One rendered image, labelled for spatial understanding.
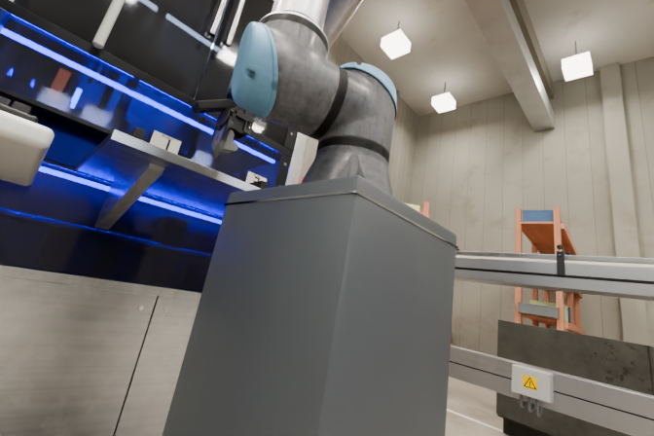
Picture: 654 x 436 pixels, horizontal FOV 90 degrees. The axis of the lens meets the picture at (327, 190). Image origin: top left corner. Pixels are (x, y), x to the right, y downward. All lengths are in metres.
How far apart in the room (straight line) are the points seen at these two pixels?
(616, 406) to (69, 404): 1.56
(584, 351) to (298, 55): 2.46
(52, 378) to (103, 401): 0.14
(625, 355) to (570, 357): 0.26
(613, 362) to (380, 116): 2.31
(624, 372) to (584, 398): 1.11
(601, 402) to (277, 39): 1.43
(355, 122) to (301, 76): 0.10
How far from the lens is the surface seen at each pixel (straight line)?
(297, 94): 0.46
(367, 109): 0.50
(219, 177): 0.75
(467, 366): 1.64
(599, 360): 2.64
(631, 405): 1.52
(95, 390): 1.16
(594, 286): 1.51
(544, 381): 1.50
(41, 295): 1.08
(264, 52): 0.45
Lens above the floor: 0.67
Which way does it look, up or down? 17 degrees up
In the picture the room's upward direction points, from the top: 11 degrees clockwise
